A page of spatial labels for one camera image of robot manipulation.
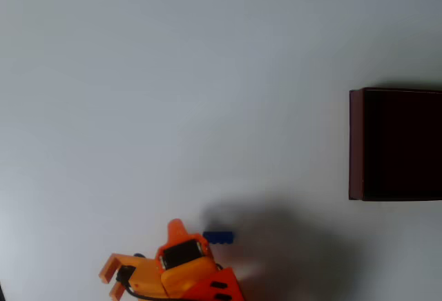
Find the small black camera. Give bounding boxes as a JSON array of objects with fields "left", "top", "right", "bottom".
[{"left": 116, "top": 266, "right": 136, "bottom": 284}]

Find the black cable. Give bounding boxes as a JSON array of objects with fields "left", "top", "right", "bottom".
[{"left": 119, "top": 275, "right": 167, "bottom": 299}]

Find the small blue block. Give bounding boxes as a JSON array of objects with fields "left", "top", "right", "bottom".
[{"left": 202, "top": 231, "right": 236, "bottom": 246}]

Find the dark red box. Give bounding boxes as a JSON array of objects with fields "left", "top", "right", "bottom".
[{"left": 347, "top": 86, "right": 442, "bottom": 202}]

